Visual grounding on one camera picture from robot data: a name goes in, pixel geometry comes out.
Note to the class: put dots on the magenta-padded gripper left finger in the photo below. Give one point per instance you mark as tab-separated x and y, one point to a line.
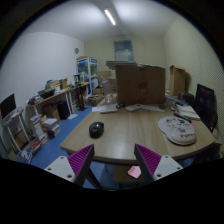
79	161

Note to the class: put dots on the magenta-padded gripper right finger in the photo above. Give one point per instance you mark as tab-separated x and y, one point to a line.
150	159

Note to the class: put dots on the black computer mouse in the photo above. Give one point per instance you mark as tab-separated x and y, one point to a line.
96	129

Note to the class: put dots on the white printed round mouse pad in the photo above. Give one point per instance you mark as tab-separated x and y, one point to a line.
177	130

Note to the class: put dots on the pink stool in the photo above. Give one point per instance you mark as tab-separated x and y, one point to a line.
134	172

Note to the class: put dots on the stack of books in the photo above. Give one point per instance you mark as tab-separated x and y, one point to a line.
51	127

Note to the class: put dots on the black computer tower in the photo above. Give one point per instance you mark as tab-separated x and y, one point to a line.
63	110

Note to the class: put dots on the open cardboard box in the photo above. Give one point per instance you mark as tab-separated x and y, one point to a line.
95	100

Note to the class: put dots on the blue book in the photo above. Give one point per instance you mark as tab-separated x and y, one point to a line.
175	100

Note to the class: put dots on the tall black stand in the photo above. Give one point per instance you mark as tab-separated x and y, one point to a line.
81	93

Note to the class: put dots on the wooden side desk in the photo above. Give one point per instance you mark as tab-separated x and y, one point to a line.
53	96

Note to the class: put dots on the white shelf unit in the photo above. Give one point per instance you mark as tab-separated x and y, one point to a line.
15	131

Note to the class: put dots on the large brown cardboard box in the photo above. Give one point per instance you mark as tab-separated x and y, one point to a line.
140	85

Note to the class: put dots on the clear plastic jar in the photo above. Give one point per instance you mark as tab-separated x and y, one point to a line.
108	86

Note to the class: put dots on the narrow upright cardboard box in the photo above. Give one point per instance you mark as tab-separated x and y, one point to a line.
177	81

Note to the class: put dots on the stacked cardboard boxes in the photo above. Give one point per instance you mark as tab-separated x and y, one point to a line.
104	76

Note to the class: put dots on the black monitor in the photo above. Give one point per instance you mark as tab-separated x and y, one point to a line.
8	105

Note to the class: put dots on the white and blue glass cabinet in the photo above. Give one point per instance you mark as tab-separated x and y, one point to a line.
87	70

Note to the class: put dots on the flat grey cardboard sheet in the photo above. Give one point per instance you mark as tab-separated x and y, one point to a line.
120	64

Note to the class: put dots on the ceiling light tube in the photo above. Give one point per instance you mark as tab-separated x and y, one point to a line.
110	17

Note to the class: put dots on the round wall clock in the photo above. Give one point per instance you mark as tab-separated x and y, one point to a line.
76	50

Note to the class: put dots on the small wall window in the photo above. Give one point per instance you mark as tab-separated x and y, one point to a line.
123	50

